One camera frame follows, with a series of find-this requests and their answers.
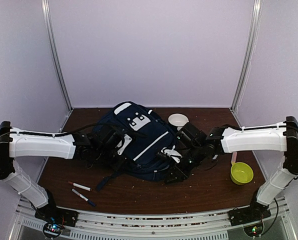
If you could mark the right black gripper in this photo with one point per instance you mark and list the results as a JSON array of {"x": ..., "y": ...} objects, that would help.
[{"x": 181, "y": 174}]

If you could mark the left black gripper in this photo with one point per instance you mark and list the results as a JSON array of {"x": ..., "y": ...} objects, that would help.
[{"x": 118, "y": 165}]

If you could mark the navy blue student backpack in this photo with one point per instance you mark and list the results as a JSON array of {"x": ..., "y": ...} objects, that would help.
[{"x": 149, "y": 133}]

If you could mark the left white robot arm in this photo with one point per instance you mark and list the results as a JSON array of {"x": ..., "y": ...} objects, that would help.
[{"x": 88, "y": 147}]

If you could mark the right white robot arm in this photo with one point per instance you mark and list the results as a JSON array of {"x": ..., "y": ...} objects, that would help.
[{"x": 227, "y": 139}]

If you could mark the red tipped white marker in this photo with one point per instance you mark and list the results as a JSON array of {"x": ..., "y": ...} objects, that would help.
[{"x": 80, "y": 186}]

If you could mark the blue capped white marker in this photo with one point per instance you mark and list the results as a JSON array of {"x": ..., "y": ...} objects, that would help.
[{"x": 83, "y": 197}]

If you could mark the white and navy bowl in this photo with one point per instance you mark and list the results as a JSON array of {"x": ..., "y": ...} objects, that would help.
[{"x": 177, "y": 120}]

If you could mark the lime green bowl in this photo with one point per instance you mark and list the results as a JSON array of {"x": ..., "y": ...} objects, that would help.
[{"x": 241, "y": 173}]

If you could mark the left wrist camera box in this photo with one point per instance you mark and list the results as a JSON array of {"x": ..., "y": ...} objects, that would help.
[{"x": 109, "y": 139}]

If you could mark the aluminium front rail frame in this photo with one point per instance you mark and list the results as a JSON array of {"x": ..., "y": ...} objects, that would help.
[{"x": 208, "y": 225}]

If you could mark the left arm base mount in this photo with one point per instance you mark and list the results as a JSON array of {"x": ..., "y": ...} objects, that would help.
[{"x": 56, "y": 219}]

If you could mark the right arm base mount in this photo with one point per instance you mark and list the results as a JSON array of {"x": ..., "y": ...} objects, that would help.
[{"x": 251, "y": 218}]

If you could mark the right aluminium corner post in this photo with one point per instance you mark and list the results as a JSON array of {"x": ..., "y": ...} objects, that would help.
[{"x": 250, "y": 47}]

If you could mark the aluminium corner post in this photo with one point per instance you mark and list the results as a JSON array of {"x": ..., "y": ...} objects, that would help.
[
  {"x": 54, "y": 53},
  {"x": 250, "y": 47}
]

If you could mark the left aluminium corner post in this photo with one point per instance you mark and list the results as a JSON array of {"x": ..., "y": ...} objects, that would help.
[{"x": 54, "y": 53}]

